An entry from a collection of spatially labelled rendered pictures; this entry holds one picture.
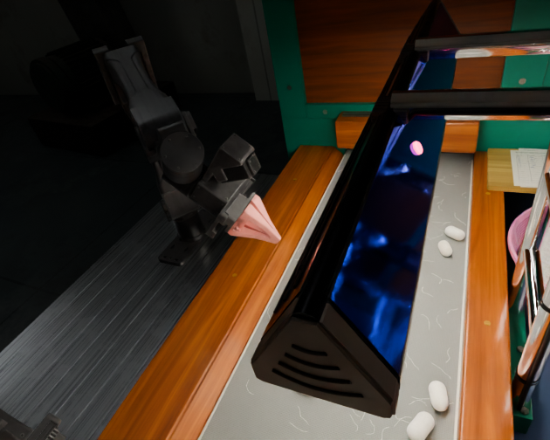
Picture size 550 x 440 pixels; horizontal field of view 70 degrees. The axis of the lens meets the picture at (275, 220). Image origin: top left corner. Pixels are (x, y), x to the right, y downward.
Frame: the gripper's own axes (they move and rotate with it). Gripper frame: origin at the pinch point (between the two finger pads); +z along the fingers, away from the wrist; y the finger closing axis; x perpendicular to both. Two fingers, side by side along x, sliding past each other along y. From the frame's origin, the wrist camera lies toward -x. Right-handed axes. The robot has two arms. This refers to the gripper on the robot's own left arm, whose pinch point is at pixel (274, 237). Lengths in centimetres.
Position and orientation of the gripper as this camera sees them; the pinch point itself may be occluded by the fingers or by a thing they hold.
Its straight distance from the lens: 62.4
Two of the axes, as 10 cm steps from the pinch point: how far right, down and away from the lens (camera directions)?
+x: -4.6, 5.2, 7.2
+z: 8.0, 5.9, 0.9
